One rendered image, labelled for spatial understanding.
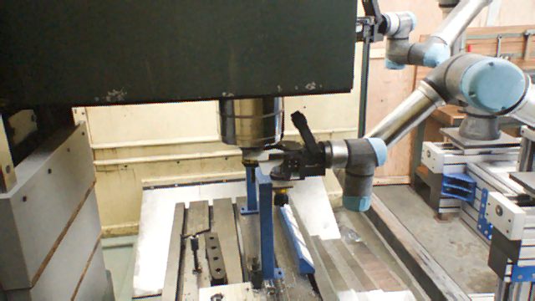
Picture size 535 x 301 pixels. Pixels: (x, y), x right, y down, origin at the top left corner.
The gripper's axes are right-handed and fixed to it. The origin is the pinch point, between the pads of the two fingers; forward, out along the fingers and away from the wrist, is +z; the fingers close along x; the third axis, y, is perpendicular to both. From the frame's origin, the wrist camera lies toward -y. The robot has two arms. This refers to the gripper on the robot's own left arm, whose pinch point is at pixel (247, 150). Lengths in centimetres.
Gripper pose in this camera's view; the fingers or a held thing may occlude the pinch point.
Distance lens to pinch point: 100.4
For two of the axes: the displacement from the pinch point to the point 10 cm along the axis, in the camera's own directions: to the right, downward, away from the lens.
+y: -0.3, 9.4, 3.3
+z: -9.7, 0.4, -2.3
